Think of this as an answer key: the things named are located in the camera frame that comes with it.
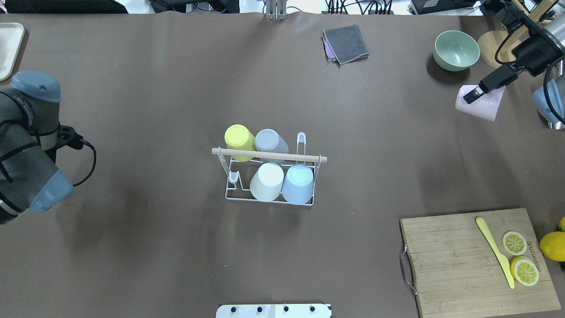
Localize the whole yellow lemon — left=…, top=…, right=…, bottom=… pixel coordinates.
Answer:
left=539, top=231, right=565, bottom=262

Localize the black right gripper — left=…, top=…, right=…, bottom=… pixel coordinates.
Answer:
left=463, top=9, right=563, bottom=104

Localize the purple cleaning cloth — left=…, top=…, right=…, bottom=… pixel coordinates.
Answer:
left=322, top=39, right=336, bottom=62

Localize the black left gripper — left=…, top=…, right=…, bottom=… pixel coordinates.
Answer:
left=56, top=125, right=84, bottom=150

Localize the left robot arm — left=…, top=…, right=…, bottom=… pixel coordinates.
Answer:
left=0, top=71, right=86, bottom=225

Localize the white plastic tray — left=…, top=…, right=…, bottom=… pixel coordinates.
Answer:
left=0, top=23, right=26, bottom=81

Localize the white wire cup holder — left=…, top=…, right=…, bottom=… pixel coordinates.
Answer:
left=211, top=132, right=328, bottom=207

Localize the grey plastic cup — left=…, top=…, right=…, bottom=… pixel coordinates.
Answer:
left=255, top=129, right=289, bottom=154

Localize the yellow plastic knife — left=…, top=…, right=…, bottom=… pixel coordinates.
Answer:
left=475, top=216, right=515, bottom=288

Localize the upper lemon half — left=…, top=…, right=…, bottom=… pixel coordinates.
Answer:
left=510, top=256, right=539, bottom=286

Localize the cream plastic cup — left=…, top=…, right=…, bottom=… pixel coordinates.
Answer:
left=250, top=163, right=284, bottom=202

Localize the bamboo cutting board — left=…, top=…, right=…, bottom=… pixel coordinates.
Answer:
left=400, top=208, right=561, bottom=318

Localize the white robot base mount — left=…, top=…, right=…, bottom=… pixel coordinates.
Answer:
left=215, top=303, right=333, bottom=318

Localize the grey cleaning cloth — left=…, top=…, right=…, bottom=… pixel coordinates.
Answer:
left=322, top=24, right=369, bottom=66

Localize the yellow plastic cup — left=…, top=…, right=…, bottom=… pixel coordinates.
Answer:
left=224, top=124, right=256, bottom=151

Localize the green plastic bowl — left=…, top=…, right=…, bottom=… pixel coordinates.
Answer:
left=433, top=30, right=480, bottom=71

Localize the wooden stand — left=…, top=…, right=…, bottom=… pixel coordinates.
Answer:
left=478, top=0, right=558, bottom=68

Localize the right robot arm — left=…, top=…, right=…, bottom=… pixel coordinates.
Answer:
left=456, top=9, right=565, bottom=129

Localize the pink plastic cup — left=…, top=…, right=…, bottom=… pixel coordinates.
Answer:
left=455, top=85, right=506, bottom=121

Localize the blue plastic cup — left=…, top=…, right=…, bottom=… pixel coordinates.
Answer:
left=281, top=164, right=313, bottom=205

